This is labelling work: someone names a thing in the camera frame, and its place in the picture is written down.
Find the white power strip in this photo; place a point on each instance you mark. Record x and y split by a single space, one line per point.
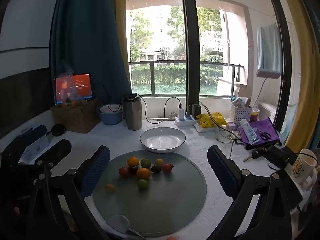
186 122

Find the black device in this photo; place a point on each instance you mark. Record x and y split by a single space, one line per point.
277 155

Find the white plate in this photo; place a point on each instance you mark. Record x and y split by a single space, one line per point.
162 140

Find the orange tomato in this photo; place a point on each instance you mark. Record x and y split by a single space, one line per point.
133 161
143 173

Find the light blue towel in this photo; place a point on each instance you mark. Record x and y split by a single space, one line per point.
270 47

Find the red cherry tomato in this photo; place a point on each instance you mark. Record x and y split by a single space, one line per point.
167 168

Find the brown kiwi fruit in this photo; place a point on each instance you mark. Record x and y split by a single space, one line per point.
159 161

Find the white bowl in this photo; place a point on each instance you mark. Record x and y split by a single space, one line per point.
110 108

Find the purple pouch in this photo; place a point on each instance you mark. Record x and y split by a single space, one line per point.
268 126

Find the cardboard box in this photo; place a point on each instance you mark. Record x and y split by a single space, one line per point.
75 118

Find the wide yellow curtain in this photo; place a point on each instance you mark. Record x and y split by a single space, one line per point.
302 80

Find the dark purple plum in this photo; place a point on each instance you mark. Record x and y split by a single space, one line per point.
133 169

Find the black window post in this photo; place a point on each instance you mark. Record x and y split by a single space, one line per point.
190 42

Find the red green apple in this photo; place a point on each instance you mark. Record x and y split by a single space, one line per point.
123 171

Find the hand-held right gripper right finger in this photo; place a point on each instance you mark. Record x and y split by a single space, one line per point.
222 172

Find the packets in basket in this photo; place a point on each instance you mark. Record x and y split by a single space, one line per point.
238 101

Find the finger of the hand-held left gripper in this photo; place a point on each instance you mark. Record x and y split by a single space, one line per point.
58 149
35 133

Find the red yellow jar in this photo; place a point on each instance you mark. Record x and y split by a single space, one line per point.
255 115

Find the white woven basket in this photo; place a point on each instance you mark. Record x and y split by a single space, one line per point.
240 113

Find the dark green cherry tomato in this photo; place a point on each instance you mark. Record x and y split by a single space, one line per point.
156 168

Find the green lime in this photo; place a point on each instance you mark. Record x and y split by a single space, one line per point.
145 162

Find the black scissors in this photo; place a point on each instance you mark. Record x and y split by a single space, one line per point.
263 135

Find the white textured tablecloth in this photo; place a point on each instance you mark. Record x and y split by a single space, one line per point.
200 142

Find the white mug with bear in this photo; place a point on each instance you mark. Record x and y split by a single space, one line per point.
301 170

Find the teal curtain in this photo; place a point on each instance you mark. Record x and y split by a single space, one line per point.
87 30

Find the tablet with orange screen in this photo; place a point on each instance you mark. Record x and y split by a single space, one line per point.
80 87

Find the white desk lamp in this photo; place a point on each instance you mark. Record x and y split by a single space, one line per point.
268 73

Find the small yellow cherry tomato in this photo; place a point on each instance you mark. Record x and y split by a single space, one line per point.
109 188

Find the white card box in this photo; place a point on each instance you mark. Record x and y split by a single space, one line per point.
35 150

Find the small white box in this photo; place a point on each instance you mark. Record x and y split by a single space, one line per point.
231 125

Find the blue bowl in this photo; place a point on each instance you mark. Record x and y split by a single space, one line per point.
108 118

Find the clear plastic bag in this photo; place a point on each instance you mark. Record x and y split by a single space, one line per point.
67 80

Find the steel tumbler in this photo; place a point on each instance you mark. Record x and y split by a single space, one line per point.
132 112

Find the yellow plastic bag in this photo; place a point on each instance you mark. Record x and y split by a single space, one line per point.
211 119

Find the white tube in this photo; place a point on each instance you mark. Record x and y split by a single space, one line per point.
250 132

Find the grey round mat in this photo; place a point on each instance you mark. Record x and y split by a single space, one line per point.
170 200

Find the white paper packet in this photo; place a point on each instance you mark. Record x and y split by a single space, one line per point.
207 129

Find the balcony railing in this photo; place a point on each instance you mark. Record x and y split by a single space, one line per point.
175 63

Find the key with black fob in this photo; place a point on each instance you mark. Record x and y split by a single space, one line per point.
254 153

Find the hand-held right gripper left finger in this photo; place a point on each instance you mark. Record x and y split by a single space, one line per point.
96 170

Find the narrow yellow curtain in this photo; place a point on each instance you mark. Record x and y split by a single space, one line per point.
120 17

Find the white charger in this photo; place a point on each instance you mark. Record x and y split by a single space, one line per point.
180 111

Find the black round disc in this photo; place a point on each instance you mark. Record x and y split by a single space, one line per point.
58 130

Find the black charger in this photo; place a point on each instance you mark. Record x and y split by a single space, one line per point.
195 110

